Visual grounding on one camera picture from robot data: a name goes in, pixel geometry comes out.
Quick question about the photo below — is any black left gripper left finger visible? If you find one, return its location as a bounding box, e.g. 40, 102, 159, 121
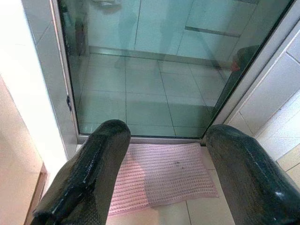
29, 119, 131, 225

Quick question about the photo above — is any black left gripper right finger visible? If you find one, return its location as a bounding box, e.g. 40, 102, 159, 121
204, 124, 300, 225

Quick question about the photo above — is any beige wooden cabinet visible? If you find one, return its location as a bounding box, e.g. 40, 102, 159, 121
0, 75, 47, 225

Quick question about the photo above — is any pink knitted floor mat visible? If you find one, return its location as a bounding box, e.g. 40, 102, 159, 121
107, 142, 220, 218

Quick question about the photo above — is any glass door with aluminium frame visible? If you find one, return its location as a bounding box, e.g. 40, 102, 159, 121
22, 0, 300, 160

